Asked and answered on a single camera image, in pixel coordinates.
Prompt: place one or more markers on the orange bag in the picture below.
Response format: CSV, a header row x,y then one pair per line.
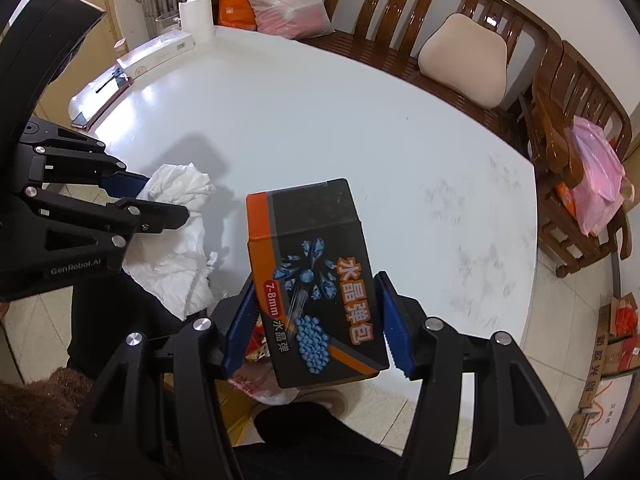
x,y
235,5

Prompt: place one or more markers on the clear plastic package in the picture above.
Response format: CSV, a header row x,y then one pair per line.
x,y
100,95

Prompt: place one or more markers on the clear plastic cup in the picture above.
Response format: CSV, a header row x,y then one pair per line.
x,y
167,24

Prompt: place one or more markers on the wooden bench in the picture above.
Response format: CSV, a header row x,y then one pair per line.
x,y
400,55

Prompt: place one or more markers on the person's beige shoe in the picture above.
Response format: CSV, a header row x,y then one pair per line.
x,y
330,402

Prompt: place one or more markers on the white red-printed plastic trash bag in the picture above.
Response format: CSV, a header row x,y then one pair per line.
x,y
260,385

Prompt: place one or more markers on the person's black pants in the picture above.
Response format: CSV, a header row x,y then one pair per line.
x,y
300,440

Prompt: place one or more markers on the white paper roll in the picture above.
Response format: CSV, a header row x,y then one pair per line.
x,y
196,17

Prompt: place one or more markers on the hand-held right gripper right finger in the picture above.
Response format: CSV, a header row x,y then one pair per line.
x,y
395,330

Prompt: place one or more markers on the brown fuzzy garment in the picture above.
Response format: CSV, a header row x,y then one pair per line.
x,y
30,420

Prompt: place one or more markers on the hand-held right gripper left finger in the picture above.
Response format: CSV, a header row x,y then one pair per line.
x,y
240,330

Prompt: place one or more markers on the wooden chair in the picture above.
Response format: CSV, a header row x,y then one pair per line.
x,y
550,125

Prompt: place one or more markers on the long white box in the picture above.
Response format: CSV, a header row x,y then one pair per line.
x,y
155,52

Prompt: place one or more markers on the beige seat cushion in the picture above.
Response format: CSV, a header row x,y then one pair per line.
x,y
465,60

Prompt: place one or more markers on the yellow plastic stool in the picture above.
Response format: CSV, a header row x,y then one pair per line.
x,y
235,420

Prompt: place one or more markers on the pink plastic bag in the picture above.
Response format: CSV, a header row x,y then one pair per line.
x,y
597,180

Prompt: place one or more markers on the open cardboard box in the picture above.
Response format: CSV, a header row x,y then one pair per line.
x,y
620,330

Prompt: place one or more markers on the black orange printed box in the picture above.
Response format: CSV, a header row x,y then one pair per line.
x,y
310,240

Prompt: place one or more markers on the large printed cardboard box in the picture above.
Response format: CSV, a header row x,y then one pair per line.
x,y
605,410

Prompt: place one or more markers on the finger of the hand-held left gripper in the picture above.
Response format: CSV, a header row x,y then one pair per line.
x,y
150,217
127,184

